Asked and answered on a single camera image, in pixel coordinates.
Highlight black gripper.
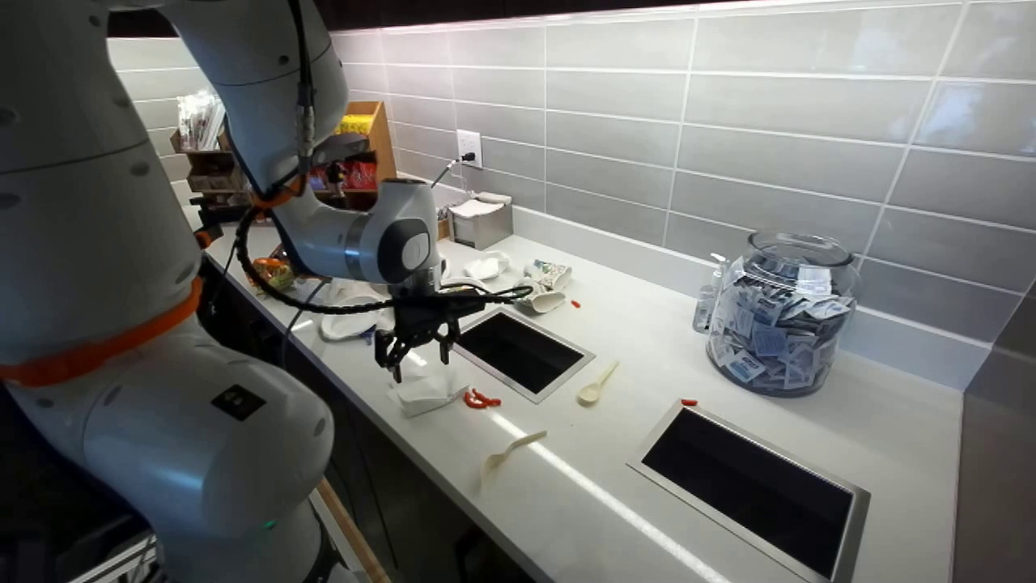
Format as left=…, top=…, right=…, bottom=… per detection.
left=371, top=281, right=470, bottom=383

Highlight steel-framed table hole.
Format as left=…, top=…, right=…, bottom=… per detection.
left=627, top=403, right=873, bottom=583
left=451, top=306, right=596, bottom=405

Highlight white plate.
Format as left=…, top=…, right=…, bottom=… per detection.
left=318, top=306, right=382, bottom=347

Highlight red twisted rubber band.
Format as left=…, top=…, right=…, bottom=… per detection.
left=463, top=385, right=505, bottom=416

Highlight white crumpled napkin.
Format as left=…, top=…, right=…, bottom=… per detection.
left=463, top=253, right=511, bottom=284

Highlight cream plastic fork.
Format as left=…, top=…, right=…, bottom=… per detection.
left=481, top=426, right=550, bottom=474

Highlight steel napkin dispenser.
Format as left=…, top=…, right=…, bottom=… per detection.
left=448, top=192, right=519, bottom=253

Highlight orange green food item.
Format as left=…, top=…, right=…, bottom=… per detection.
left=255, top=253, right=302, bottom=296

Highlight cream plastic spoon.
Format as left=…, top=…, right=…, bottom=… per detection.
left=575, top=356, right=625, bottom=410

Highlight wooden box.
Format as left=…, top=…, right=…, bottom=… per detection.
left=336, top=97, right=397, bottom=209

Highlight dark storage shelf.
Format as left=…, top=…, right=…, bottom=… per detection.
left=180, top=141, right=261, bottom=238

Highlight white plastic bag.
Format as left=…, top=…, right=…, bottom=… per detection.
left=174, top=86, right=225, bottom=155

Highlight glass jar of packets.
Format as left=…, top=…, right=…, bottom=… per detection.
left=707, top=228, right=864, bottom=397

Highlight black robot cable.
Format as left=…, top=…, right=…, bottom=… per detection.
left=230, top=205, right=433, bottom=318

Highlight white wall outlet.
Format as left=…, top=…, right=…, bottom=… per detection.
left=452, top=125, right=485, bottom=172

